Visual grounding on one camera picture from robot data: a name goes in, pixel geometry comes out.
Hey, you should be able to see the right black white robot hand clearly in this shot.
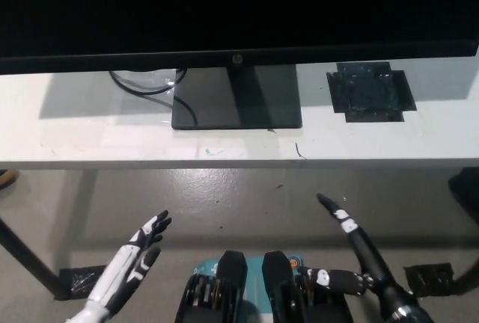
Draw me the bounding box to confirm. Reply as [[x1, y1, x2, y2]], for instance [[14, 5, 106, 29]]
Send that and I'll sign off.
[[298, 193, 413, 317]]

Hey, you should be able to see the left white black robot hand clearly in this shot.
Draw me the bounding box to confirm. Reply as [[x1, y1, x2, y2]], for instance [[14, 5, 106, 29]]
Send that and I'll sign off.
[[66, 209, 173, 323]]

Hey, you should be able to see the black HP computer monitor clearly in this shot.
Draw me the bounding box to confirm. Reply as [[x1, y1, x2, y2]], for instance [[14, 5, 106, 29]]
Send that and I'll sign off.
[[0, 0, 479, 131]]

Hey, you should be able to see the black teal robot torso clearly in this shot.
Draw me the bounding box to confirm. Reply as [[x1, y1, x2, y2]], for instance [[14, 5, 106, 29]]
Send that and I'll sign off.
[[174, 249, 355, 323]]

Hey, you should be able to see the black floor tape patch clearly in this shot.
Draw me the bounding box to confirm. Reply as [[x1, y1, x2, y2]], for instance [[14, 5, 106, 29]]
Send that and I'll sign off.
[[58, 265, 106, 300], [403, 262, 456, 298]]

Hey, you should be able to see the black table leg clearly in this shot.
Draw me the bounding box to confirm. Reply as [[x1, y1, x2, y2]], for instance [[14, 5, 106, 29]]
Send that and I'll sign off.
[[451, 250, 479, 296], [0, 213, 72, 301]]

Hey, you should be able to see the black bulky floor object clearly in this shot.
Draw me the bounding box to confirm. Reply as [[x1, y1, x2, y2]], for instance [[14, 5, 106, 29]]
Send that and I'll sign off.
[[448, 167, 479, 224]]

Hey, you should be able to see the brown object at floor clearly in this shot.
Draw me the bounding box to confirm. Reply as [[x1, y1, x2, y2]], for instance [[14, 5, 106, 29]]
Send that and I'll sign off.
[[0, 167, 20, 191]]

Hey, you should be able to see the black tape patch with plastic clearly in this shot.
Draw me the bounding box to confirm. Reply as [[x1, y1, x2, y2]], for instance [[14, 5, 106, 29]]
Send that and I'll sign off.
[[326, 61, 418, 124]]

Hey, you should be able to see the black monitor cable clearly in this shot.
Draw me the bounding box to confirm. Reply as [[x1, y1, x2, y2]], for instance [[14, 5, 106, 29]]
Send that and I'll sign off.
[[109, 67, 198, 125]]

